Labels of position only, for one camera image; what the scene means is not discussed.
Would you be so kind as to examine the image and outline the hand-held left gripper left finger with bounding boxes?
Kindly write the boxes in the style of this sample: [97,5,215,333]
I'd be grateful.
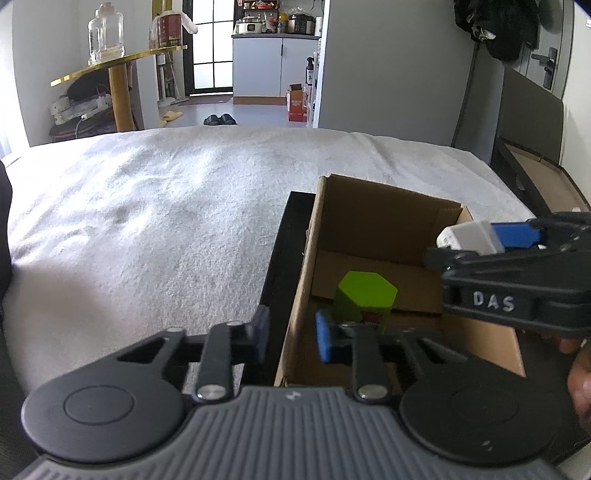
[117,305,271,401]

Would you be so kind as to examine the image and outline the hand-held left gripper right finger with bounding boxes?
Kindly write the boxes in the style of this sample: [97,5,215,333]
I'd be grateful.
[315,310,467,401]

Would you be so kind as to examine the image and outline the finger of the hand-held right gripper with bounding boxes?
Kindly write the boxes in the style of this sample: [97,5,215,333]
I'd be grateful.
[492,211,591,254]
[424,247,591,289]

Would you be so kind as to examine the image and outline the white power adapter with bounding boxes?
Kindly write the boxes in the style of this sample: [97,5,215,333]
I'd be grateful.
[436,220,505,254]

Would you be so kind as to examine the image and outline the green hexagonal toy box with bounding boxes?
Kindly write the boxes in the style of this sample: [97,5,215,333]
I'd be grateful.
[331,271,399,335]

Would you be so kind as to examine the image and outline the brown cardboard box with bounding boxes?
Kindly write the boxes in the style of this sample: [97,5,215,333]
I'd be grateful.
[274,173,527,388]

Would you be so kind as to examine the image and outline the person's right hand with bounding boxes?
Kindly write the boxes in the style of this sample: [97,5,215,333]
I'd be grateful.
[556,337,591,418]

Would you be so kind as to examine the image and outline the black tray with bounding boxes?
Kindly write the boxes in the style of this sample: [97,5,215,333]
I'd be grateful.
[259,191,317,386]

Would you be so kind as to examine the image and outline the black framed brown board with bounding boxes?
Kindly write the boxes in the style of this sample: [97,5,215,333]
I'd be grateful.
[496,136,591,217]

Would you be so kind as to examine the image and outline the dark grey headboard panel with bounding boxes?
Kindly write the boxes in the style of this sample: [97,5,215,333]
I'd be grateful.
[492,67,565,185]

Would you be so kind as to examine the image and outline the dark hanging clothes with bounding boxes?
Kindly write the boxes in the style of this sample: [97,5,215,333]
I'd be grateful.
[452,0,541,63]

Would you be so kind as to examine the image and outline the orange cardboard box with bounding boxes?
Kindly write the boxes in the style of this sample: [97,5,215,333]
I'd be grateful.
[286,83,309,122]

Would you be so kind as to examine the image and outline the brown doormat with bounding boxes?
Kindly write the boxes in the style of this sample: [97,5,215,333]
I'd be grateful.
[178,95,234,106]

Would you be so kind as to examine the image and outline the white kitchen cabinet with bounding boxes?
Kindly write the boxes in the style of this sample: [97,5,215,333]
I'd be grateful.
[232,34,321,99]

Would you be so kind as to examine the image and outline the gold round table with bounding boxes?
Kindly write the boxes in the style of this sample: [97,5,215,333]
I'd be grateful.
[50,45,188,132]

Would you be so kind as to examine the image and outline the white power strip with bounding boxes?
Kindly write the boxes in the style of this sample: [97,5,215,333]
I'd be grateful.
[50,95,114,125]

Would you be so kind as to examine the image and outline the black pressure cooker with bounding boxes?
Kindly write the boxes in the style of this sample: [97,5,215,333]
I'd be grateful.
[288,14,316,35]

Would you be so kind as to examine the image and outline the red canister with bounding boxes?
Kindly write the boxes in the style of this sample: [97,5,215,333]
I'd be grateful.
[154,14,183,49]

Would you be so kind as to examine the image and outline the clear glass jar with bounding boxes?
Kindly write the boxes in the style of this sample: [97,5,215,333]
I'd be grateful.
[88,2,125,65]

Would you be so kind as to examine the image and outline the black door handle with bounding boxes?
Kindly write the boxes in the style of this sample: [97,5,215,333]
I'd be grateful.
[531,46,559,90]

